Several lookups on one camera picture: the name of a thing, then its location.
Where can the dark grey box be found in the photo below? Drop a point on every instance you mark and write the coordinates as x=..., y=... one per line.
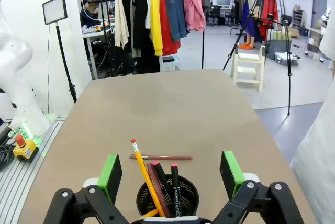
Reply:
x=277, y=46

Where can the LED light panel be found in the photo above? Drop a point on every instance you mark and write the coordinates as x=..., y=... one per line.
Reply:
x=55, y=9

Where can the black mesh pen holder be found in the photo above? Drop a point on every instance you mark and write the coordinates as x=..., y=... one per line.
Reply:
x=188, y=195

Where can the white plastic bin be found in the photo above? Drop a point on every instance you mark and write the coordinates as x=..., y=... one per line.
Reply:
x=170, y=63

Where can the white desk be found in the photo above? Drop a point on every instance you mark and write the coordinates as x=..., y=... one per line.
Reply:
x=90, y=40

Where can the clear plastic storage bin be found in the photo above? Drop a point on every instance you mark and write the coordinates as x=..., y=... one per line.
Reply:
x=284, y=59

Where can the yellow pencil with pink eraser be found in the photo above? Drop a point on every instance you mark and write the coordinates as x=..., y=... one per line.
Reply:
x=142, y=166

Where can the pink hanging jacket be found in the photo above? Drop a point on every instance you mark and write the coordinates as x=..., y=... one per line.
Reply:
x=193, y=9

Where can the cream hanging garment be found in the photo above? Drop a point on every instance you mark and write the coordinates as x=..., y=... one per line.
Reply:
x=121, y=20

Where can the white wooden step stool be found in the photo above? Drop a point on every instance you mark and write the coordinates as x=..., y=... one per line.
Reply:
x=247, y=69

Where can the mannequin with blue skirt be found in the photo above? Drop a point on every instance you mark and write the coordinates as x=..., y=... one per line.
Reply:
x=250, y=22

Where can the black light stand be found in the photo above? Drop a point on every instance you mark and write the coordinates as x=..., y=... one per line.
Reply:
x=65, y=61

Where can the green-padded black right gripper right finger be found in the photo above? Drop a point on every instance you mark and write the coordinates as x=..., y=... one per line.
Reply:
x=231, y=177

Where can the black marker with red cap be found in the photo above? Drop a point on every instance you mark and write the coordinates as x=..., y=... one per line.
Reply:
x=176, y=190

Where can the black pen with pink cap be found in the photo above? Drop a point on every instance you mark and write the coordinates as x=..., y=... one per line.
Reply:
x=161, y=174

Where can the black camera tripod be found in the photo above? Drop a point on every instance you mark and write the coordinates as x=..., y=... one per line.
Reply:
x=288, y=59

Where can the maroon pencil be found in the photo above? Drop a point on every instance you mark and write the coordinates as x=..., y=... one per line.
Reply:
x=155, y=184

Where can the red hanging garment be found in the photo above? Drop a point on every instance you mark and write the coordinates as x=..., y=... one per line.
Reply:
x=170, y=43

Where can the red-brown pencil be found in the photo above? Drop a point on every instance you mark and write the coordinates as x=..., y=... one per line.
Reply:
x=172, y=157

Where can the green-padded black right gripper left finger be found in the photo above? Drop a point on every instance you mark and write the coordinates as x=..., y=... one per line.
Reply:
x=108, y=179

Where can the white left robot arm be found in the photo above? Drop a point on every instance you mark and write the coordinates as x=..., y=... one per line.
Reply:
x=18, y=77

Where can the red hanging coat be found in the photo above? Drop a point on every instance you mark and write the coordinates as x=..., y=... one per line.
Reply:
x=269, y=12

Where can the seated person in dark top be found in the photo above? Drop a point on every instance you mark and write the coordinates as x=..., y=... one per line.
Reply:
x=87, y=16

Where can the ribbed aluminium base plate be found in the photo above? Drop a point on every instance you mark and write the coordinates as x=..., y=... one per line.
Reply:
x=15, y=182

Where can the yellow emergency stop box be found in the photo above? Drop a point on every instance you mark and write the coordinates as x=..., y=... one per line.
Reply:
x=24, y=150

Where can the yellow hanging hoodie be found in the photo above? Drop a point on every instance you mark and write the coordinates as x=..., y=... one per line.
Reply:
x=156, y=20

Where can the black hanging garment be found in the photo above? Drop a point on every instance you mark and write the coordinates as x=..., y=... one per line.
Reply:
x=140, y=20

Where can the pair of orange shoes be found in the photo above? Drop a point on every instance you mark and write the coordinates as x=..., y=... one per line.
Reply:
x=246, y=46

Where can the blue denim jacket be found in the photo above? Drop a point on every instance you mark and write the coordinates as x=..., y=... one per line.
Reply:
x=176, y=14

